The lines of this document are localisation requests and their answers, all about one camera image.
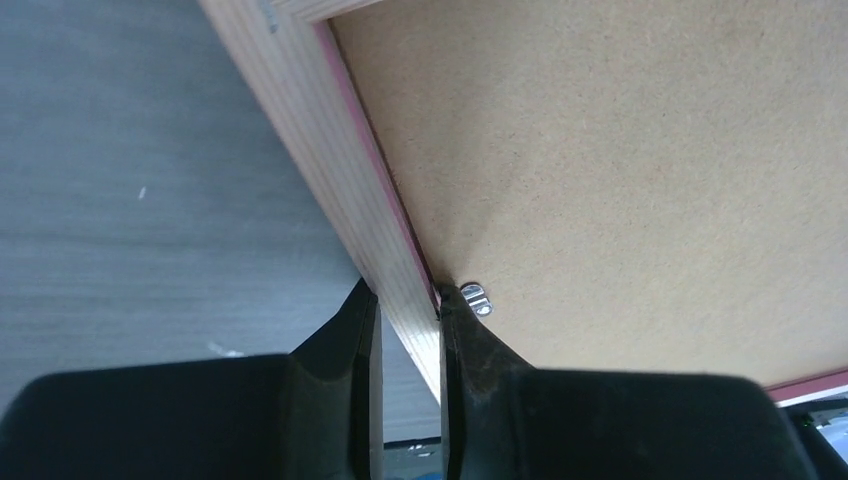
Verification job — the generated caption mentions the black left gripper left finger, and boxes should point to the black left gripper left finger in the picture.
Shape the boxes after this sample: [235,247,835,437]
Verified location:
[1,282,383,479]

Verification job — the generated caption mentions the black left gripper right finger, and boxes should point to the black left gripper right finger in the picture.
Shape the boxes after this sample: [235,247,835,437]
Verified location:
[439,285,817,479]

